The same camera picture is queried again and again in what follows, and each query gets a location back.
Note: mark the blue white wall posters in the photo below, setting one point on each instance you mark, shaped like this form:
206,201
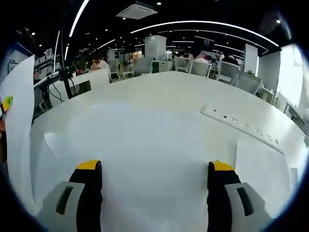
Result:
17,60

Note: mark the green potted plant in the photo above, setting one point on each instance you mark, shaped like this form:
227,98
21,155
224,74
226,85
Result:
251,72

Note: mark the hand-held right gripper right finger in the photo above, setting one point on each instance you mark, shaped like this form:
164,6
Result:
217,188

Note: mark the silver laptop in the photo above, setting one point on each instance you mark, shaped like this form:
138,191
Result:
47,78

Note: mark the white printing paper sheet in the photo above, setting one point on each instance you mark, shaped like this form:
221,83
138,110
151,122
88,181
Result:
260,169
19,120

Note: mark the ceiling air conditioner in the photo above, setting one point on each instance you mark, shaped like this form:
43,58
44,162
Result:
136,9

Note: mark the table power socket strip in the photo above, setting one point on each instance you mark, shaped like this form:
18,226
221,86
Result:
241,125

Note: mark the thin ceiling light strip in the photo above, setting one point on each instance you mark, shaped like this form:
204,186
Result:
205,22

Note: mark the white office desk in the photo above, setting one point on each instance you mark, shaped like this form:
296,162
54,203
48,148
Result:
94,77

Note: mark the white storage shelf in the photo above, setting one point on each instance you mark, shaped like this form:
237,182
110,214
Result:
47,61

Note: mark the group of white office chairs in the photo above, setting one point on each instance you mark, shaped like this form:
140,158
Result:
200,68

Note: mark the white square pillar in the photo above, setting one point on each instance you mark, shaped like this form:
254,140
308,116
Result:
251,60
155,48

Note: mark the white table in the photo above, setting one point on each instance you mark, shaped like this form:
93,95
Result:
157,87

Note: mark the wide ceiling light strip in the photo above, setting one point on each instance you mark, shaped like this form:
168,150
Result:
78,17

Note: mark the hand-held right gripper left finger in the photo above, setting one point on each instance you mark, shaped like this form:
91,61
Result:
93,183

